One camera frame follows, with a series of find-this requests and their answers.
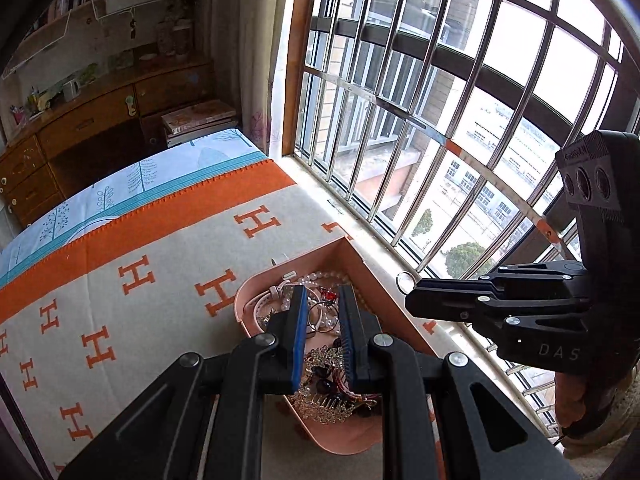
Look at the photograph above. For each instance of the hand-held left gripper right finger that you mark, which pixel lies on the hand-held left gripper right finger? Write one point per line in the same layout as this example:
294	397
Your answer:
345	340

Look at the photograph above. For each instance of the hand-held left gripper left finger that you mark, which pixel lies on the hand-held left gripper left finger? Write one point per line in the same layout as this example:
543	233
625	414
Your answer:
298	340

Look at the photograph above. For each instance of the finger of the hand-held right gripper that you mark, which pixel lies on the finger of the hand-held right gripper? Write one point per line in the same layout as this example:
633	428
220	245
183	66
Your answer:
500	282
450	310

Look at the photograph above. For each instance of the pink plastic tray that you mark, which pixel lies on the pink plastic tray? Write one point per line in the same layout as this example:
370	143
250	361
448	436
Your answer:
385	305

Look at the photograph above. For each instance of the rhinestone hair comb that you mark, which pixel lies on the rhinestone hair comb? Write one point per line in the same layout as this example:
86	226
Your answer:
325	407

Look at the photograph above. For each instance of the person's right forearm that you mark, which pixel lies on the person's right forearm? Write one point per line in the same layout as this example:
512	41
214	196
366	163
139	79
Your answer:
617	435

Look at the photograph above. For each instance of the person's right hand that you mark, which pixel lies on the person's right hand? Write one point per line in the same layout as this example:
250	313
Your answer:
570	400

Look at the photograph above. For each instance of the white smart watch band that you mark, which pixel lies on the white smart watch band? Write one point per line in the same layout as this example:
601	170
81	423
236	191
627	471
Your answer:
260	305

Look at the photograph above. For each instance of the small white clip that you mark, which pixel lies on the small white clip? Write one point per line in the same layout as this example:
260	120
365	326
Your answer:
288	275

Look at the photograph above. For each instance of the orange patterned blanket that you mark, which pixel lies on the orange patterned blanket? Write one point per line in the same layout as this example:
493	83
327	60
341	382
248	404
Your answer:
165	230

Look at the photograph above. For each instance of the metal window grille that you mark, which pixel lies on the metal window grille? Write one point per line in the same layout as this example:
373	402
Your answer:
450	85

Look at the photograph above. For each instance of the blue tree print sheet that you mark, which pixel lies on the blue tree print sheet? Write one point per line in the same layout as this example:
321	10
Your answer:
150	175

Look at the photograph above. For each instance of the stack of flat books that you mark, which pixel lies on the stack of flat books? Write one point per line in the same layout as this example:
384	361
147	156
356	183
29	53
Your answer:
200	120

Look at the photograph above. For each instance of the wooden desk with drawers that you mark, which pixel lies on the wooden desk with drawers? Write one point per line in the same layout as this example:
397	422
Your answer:
75	125

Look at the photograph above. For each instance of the white cup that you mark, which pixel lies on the white cup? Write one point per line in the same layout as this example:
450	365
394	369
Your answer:
71	91

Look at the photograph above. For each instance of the wooden bookshelf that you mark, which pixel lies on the wooden bookshelf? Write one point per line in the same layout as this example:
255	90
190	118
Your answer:
100	5

